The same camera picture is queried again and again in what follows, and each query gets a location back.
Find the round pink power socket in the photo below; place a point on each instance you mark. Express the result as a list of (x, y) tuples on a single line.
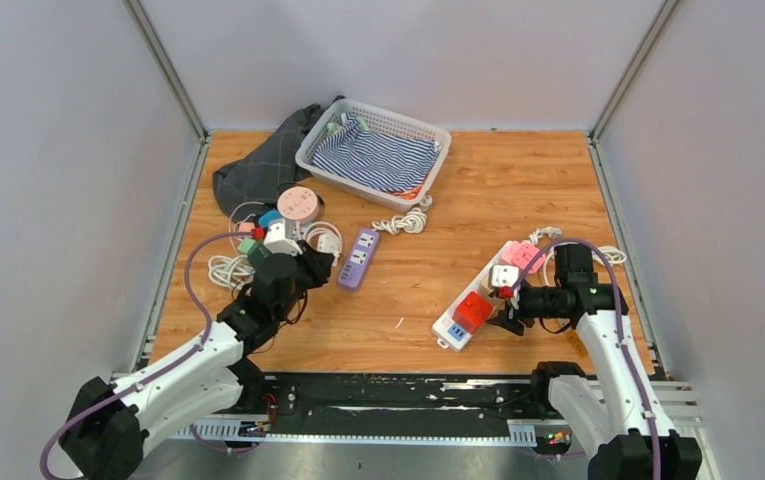
[(299, 204)]

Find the dark green dragon cube plug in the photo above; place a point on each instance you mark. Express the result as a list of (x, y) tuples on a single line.
[(257, 254)]

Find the small green plug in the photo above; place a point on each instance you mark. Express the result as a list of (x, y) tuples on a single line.
[(247, 245)]

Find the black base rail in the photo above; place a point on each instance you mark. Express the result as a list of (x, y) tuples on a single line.
[(400, 404)]

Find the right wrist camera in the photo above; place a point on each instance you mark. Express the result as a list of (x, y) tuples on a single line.
[(501, 276)]

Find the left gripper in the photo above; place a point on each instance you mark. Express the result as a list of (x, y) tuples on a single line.
[(318, 264)]

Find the white cube plug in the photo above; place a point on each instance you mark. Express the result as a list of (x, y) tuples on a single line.
[(329, 243)]

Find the blue striped cloth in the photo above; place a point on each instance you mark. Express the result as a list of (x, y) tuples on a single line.
[(387, 163)]

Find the pink cube plug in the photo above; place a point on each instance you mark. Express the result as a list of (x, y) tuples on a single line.
[(520, 254)]

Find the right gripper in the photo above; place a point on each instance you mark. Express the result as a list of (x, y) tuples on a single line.
[(508, 318)]

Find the blue cube plug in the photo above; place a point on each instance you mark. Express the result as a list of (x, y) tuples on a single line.
[(266, 219)]

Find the dark grey checked cloth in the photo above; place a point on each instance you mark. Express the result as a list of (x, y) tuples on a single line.
[(247, 185)]

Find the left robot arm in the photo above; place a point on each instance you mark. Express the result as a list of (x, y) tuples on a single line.
[(113, 425)]

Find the white long power strip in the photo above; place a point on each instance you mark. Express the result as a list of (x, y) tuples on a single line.
[(488, 299)]

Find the purple power strip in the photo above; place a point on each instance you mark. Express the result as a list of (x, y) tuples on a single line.
[(358, 259)]

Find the white plastic basket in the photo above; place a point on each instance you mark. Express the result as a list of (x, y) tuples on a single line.
[(381, 121)]

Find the red cube plug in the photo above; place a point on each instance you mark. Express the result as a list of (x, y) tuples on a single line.
[(472, 312)]

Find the beige cube plug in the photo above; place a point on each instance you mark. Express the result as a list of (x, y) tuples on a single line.
[(485, 287)]

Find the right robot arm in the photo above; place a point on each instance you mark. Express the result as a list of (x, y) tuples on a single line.
[(623, 429)]

